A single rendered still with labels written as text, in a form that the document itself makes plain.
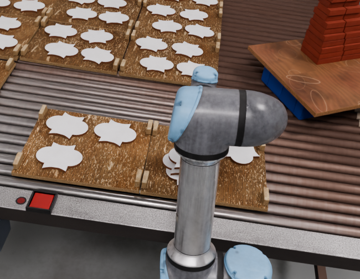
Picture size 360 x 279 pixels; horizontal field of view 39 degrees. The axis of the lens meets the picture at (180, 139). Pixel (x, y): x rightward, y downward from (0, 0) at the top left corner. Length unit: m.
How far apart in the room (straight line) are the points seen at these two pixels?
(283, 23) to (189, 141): 1.86
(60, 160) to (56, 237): 1.05
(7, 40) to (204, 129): 1.50
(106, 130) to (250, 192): 0.55
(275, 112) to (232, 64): 1.33
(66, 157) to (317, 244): 0.84
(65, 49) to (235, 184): 1.00
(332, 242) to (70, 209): 0.81
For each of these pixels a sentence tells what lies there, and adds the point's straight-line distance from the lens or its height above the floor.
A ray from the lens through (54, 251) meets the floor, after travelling 2.66.
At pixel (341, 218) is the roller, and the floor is 0.92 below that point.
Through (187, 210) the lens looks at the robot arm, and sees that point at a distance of 1.11.
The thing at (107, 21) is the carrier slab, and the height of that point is 0.95.
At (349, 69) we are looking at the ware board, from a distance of 2.28.
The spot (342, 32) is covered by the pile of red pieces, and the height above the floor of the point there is 1.17.
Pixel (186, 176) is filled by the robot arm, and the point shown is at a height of 1.36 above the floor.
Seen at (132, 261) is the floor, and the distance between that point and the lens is 2.62.
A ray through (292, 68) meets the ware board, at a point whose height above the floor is 1.04.
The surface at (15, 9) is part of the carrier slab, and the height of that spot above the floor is 0.94.
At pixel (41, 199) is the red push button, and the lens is 1.62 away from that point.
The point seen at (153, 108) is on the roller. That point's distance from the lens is 2.00.
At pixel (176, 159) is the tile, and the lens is 1.68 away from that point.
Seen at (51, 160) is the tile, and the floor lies 0.95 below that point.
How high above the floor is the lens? 2.10
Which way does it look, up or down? 40 degrees down
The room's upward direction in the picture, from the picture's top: 8 degrees clockwise
